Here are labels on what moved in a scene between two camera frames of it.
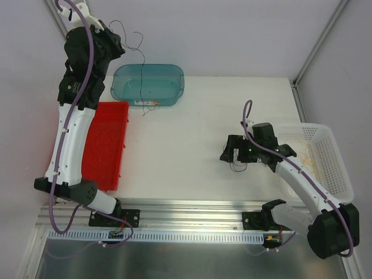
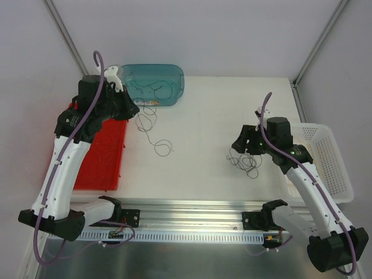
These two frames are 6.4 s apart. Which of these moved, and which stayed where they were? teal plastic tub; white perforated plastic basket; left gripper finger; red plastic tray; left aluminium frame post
Moved: left gripper finger
Stayed: red plastic tray; teal plastic tub; left aluminium frame post; white perforated plastic basket
